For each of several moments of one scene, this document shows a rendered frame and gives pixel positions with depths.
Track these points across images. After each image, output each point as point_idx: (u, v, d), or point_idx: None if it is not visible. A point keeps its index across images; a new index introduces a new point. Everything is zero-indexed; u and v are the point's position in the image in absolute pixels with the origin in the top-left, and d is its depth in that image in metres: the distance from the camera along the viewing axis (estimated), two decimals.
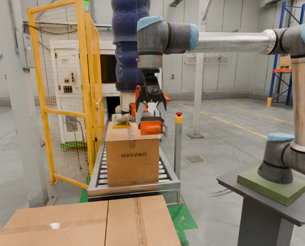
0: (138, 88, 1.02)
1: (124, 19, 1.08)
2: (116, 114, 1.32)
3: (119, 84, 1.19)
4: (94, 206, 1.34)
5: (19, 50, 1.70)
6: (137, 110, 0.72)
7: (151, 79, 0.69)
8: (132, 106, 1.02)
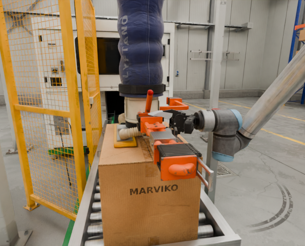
0: (151, 93, 0.72)
1: None
2: (119, 125, 1.02)
3: (124, 87, 0.90)
4: None
5: None
6: (164, 112, 0.74)
7: (194, 122, 0.75)
8: (142, 119, 0.72)
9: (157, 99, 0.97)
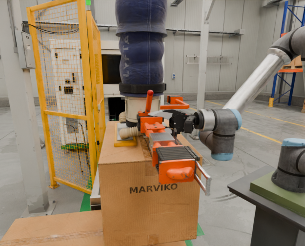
0: (151, 93, 0.72)
1: (132, 0, 0.78)
2: (119, 124, 1.02)
3: (124, 86, 0.89)
4: (98, 215, 1.26)
5: (18, 50, 1.63)
6: (164, 112, 0.74)
7: (194, 122, 0.75)
8: (142, 119, 0.72)
9: (158, 98, 0.97)
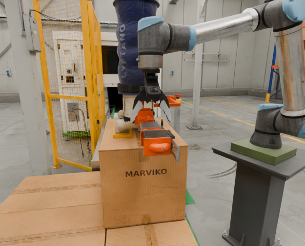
0: None
1: None
2: (118, 120, 1.16)
3: (122, 86, 1.03)
4: (98, 174, 1.44)
5: (26, 33, 1.80)
6: (134, 107, 0.71)
7: (151, 79, 0.69)
8: None
9: None
